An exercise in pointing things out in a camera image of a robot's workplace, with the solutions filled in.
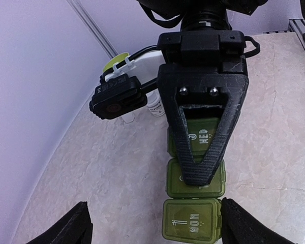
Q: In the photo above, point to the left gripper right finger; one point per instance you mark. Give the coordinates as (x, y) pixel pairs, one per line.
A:
(239, 226)

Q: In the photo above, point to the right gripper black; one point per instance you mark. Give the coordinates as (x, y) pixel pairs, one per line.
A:
(217, 51)

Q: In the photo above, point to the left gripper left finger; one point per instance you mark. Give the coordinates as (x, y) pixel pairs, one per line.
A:
(74, 227)

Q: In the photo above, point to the green weekly pill organizer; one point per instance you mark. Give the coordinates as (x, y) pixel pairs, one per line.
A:
(192, 213)

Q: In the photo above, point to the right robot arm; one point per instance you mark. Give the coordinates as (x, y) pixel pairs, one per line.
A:
(205, 72)

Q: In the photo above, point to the white pill bottle front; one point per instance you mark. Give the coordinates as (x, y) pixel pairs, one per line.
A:
(154, 104)

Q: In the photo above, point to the green saucer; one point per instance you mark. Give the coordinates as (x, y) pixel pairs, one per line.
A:
(115, 60)

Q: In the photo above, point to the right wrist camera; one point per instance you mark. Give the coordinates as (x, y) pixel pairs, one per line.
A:
(117, 97)

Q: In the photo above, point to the right aluminium frame post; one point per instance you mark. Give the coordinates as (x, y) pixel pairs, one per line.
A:
(89, 22)

